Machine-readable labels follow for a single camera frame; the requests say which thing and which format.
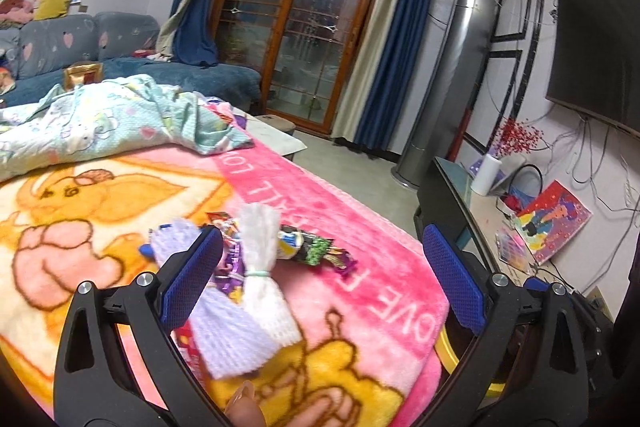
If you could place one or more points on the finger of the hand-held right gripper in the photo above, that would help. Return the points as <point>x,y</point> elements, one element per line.
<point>537,283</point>

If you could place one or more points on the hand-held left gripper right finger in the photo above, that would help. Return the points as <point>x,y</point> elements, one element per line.
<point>455,277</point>

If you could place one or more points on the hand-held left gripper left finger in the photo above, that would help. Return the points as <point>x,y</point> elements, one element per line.
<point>192,277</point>

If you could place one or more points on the purple crinkled snack wrapper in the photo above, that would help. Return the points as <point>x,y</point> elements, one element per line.
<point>230,267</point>

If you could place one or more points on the blue plastic scrap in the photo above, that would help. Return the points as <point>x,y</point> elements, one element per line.
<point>145,251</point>

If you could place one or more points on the purple foam net sleeve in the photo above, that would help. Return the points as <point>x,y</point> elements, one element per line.
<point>220,327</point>

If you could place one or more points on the white foam net sleeve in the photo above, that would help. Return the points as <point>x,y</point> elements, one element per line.
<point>262,272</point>

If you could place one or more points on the yellow rimmed black trash bin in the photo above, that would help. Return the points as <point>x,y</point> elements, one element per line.
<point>446,349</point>

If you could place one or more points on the person's left hand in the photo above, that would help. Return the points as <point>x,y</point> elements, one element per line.
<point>245,407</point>

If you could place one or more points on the colourful bead box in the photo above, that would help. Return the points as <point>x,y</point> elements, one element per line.
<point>515,249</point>

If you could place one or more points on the colourful figure painting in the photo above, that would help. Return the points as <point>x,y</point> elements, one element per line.
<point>555,222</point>

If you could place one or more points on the red white candy wrapper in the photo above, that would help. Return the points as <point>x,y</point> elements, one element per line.
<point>221,219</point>

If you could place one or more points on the red snack bar wrapper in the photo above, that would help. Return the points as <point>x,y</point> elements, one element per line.
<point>187,347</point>

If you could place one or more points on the long television cabinet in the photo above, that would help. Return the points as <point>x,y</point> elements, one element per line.
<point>450,197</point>

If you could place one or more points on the red yarn bundle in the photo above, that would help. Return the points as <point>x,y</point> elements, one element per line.
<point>510,202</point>

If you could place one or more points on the pink printed blanket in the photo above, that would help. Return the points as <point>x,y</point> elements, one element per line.
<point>360,307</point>

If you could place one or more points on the white paper roll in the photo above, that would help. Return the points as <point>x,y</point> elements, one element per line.
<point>486,177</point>

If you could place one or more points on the green snack packet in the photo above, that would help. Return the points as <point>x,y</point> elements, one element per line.
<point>310,252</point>

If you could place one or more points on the red berry branches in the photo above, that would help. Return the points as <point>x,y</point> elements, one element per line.
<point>517,137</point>

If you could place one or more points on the white coffee table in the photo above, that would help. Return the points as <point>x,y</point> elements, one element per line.
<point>280,142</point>

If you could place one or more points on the round padded stool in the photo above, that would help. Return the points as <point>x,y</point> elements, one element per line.
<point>277,123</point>

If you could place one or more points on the light blue printed quilt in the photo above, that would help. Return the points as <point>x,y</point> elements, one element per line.
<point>100,122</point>

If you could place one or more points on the silver tower air conditioner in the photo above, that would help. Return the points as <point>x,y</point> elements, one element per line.
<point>450,82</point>

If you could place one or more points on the wide blue curtain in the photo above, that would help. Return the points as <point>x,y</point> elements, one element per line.
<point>400,57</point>

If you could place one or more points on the gold snack bag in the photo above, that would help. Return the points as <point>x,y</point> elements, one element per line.
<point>82,74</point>

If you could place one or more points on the blue grey sofa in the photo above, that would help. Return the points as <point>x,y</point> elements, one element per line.
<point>120,37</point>

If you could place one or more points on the wooden glass sliding door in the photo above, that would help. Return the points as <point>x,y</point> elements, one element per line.
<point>300,32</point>

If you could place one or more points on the yellow pillow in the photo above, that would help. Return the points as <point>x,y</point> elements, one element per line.
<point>50,2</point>

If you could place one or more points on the pile of clothes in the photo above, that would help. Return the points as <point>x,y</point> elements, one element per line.
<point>15,9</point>

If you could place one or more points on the black wall television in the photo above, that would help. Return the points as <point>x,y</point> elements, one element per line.
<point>600,47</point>

